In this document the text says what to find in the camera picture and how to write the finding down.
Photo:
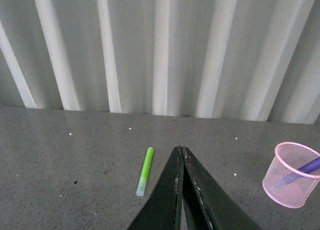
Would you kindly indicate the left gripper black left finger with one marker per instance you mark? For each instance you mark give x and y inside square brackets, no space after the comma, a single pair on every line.
[163,208]

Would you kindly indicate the purple marker pen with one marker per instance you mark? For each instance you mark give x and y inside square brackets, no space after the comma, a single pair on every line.
[292,177]

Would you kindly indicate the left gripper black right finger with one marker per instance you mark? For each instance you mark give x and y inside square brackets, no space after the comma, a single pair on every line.
[207,205]

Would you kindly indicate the pink mesh cup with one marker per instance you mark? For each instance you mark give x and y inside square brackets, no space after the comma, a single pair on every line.
[289,157]

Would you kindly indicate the white curtain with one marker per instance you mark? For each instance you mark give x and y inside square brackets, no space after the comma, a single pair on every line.
[253,60]

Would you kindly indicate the green marker pen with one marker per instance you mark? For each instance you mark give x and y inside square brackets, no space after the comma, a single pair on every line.
[144,172]

